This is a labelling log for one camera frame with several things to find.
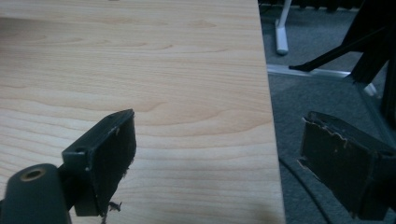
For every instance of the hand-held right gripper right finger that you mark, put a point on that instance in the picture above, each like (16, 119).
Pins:
(342, 161)

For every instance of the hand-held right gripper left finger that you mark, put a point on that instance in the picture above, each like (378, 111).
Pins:
(106, 161)

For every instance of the white metal table leg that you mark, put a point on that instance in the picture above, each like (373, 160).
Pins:
(281, 31)

